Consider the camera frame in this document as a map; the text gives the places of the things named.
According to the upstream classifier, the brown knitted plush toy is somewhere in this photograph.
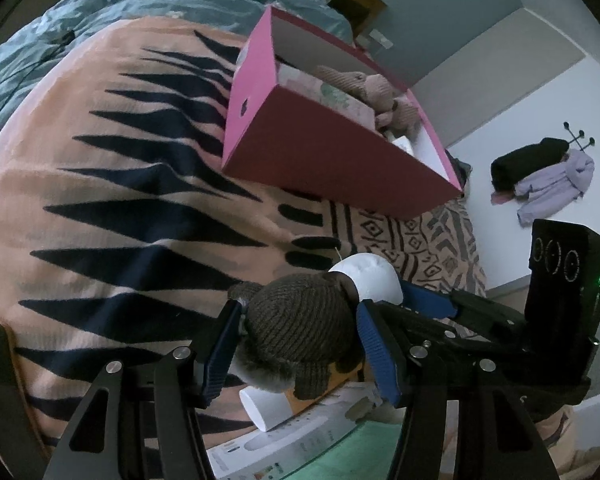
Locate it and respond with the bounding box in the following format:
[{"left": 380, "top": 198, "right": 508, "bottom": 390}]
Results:
[{"left": 226, "top": 252, "right": 406, "bottom": 401}]

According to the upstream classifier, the orange lotion tube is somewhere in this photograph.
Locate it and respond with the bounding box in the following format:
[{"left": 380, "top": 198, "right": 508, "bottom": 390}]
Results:
[{"left": 285, "top": 361, "right": 368, "bottom": 415}]

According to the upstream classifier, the white green-print lotion tube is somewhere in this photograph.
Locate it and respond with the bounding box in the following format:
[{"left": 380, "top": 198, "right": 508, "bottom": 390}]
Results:
[{"left": 276, "top": 63, "right": 376, "bottom": 130}]

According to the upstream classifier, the green paper sheet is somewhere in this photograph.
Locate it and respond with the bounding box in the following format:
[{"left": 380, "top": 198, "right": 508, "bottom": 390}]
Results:
[{"left": 287, "top": 420, "right": 401, "bottom": 480}]

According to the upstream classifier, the long white product box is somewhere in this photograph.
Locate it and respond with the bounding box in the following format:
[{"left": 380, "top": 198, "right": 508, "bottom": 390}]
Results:
[{"left": 208, "top": 382, "right": 382, "bottom": 479}]

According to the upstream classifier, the black garment on hook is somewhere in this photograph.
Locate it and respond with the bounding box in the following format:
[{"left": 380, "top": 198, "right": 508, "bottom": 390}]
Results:
[{"left": 491, "top": 138, "right": 569, "bottom": 193}]

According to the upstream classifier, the peach black patterned blanket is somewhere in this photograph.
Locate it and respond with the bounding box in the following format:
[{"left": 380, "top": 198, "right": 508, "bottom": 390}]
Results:
[{"left": 0, "top": 18, "right": 486, "bottom": 447}]

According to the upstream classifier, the lilac hoodie on hook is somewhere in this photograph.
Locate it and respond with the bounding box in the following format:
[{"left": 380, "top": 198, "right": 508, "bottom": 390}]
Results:
[{"left": 514, "top": 150, "right": 595, "bottom": 226}]

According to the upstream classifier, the pink knitted teddy bear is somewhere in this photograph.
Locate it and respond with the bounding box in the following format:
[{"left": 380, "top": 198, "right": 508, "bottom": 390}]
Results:
[{"left": 311, "top": 65, "right": 420, "bottom": 136}]

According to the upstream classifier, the red smartphone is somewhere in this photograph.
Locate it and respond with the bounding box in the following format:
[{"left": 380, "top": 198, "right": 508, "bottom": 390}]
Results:
[{"left": 0, "top": 322, "right": 48, "bottom": 479}]

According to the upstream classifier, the pink cardboard box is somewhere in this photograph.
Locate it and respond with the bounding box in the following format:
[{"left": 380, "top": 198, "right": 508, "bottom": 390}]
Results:
[{"left": 222, "top": 6, "right": 462, "bottom": 220}]

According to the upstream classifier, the blue floral duvet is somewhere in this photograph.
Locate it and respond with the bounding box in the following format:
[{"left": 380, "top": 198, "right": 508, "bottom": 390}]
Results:
[{"left": 0, "top": 0, "right": 353, "bottom": 132}]

